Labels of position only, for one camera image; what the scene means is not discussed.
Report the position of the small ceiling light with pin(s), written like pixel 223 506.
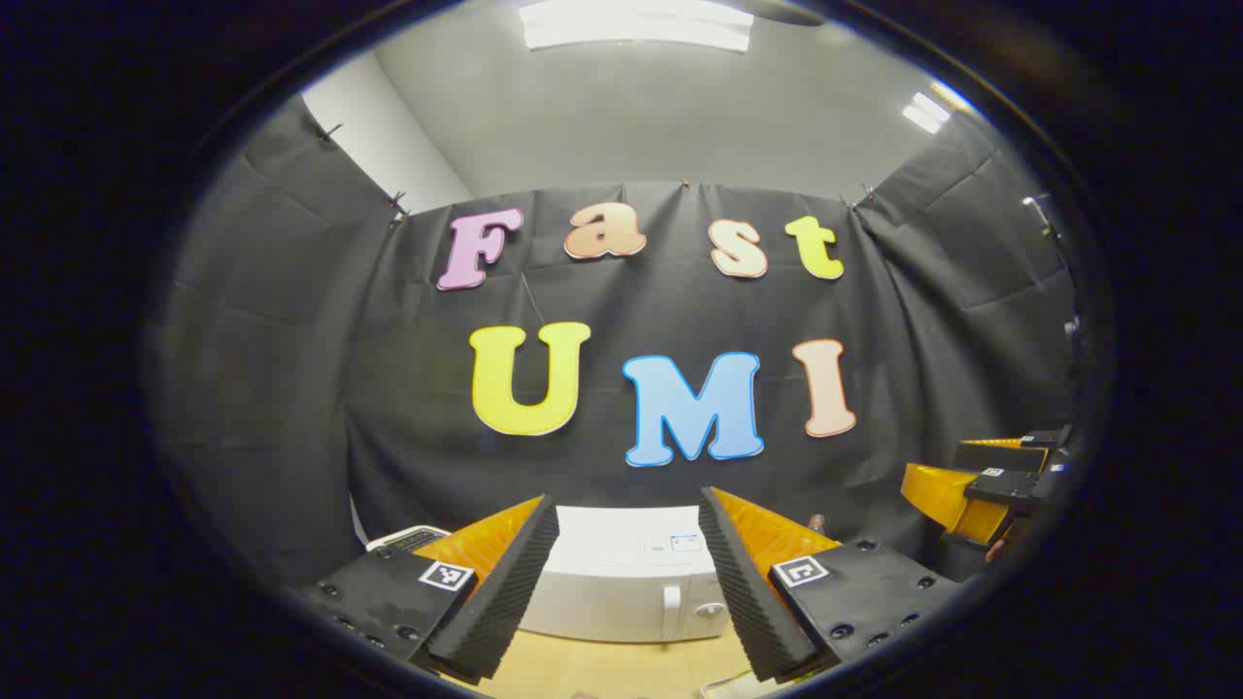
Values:
pixel 932 107

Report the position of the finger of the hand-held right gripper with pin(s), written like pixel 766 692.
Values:
pixel 1010 454
pixel 947 500

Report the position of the white microwave oven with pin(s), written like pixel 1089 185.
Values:
pixel 621 582

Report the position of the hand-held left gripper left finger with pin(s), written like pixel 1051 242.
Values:
pixel 505 592

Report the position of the black backdrop cloth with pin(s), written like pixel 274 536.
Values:
pixel 291 388

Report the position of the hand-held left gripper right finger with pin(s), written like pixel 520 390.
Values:
pixel 743 592

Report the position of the long ceiling light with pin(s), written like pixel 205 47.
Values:
pixel 636 24

